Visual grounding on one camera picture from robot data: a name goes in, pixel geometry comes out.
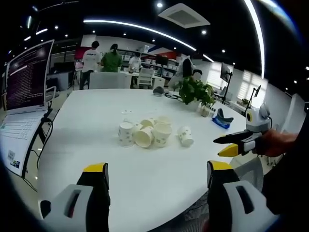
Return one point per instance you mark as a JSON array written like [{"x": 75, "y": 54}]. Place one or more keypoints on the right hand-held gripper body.
[{"x": 258, "y": 120}]

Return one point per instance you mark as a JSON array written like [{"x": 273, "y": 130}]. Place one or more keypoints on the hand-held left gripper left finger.
[{"x": 72, "y": 207}]

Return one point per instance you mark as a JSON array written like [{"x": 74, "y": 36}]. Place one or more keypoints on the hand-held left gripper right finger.
[{"x": 231, "y": 205}]

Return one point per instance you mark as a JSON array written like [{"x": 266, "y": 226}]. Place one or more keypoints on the single printed paper cup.
[{"x": 185, "y": 138}]

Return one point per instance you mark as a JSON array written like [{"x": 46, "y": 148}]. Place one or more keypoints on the pile of paper cups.
[{"x": 144, "y": 135}]

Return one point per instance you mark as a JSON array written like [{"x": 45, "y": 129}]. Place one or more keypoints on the person's right hand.
[{"x": 275, "y": 143}]

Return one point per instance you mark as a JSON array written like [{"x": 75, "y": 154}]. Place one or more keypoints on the blue wet wipes packet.
[{"x": 222, "y": 120}]

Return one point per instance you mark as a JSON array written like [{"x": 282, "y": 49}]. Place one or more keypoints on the small black monitor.
[{"x": 257, "y": 90}]

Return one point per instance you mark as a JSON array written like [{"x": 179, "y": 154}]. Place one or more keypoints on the grey mesh chair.
[{"x": 251, "y": 174}]

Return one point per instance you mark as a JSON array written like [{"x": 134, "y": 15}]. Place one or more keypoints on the green potted plant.
[{"x": 195, "y": 93}]

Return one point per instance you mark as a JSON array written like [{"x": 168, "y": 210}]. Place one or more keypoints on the white round table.
[{"x": 135, "y": 174}]

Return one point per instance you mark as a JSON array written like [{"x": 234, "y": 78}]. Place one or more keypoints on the grey rounded device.
[{"x": 158, "y": 91}]

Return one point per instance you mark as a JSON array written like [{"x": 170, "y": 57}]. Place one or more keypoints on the storage shelves with boxes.
[{"x": 164, "y": 65}]

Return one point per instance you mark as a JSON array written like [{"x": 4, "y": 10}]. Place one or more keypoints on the white office chair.
[{"x": 145, "y": 77}]

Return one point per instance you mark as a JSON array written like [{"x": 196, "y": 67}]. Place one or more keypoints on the white armrest chair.
[{"x": 51, "y": 95}]

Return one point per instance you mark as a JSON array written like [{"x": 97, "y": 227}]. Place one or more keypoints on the ceiling air vent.
[{"x": 184, "y": 15}]

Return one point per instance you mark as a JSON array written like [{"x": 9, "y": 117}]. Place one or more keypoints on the white cabinet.
[{"x": 109, "y": 81}]

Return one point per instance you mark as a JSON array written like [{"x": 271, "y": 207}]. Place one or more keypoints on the white laptop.
[{"x": 24, "y": 84}]

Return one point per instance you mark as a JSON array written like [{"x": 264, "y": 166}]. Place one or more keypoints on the long ceiling light strip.
[{"x": 140, "y": 30}]

